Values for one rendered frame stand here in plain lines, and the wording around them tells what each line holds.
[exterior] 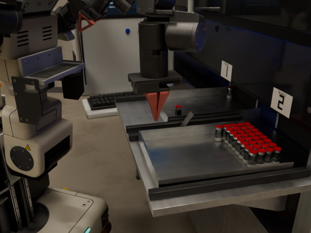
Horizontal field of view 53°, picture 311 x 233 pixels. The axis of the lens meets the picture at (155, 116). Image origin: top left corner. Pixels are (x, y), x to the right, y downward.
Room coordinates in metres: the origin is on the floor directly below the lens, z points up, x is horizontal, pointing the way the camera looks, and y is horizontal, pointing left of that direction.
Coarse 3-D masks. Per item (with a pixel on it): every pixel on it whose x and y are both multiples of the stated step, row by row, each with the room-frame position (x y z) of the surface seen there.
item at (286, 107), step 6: (276, 90) 0.81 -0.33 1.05; (276, 96) 0.81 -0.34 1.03; (288, 96) 0.76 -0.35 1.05; (276, 102) 0.80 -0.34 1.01; (288, 102) 0.76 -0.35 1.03; (276, 108) 0.80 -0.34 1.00; (282, 108) 0.77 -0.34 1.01; (288, 108) 0.75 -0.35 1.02; (282, 114) 0.77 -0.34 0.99; (288, 114) 0.75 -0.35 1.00
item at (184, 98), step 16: (176, 96) 1.20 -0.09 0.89; (192, 96) 1.22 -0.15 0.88; (208, 96) 1.22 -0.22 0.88; (224, 96) 1.22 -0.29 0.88; (160, 112) 1.02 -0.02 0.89; (192, 112) 1.05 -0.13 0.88; (208, 112) 0.97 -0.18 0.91; (224, 112) 0.98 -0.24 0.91; (240, 112) 0.99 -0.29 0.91; (256, 112) 1.01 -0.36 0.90
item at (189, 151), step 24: (144, 144) 0.74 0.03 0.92; (168, 144) 0.80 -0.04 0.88; (192, 144) 0.80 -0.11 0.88; (216, 144) 0.80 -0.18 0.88; (168, 168) 0.67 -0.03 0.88; (192, 168) 0.67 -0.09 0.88; (216, 168) 0.67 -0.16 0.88; (240, 168) 0.62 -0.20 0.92; (264, 168) 0.63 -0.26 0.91; (288, 168) 0.65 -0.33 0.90
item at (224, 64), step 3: (222, 63) 1.15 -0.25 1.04; (225, 63) 1.13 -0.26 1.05; (222, 66) 1.15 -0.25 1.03; (225, 66) 1.12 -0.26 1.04; (228, 66) 1.10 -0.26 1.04; (231, 66) 1.08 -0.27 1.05; (222, 69) 1.15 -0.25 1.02; (225, 69) 1.12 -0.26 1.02; (228, 69) 1.10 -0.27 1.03; (231, 69) 1.08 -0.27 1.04; (222, 72) 1.15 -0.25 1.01; (225, 72) 1.12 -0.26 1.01; (228, 72) 1.10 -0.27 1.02; (231, 72) 1.08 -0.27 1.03; (222, 75) 1.14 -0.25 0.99; (225, 75) 1.12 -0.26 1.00; (228, 75) 1.10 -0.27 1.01; (225, 78) 1.11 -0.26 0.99; (228, 78) 1.09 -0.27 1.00
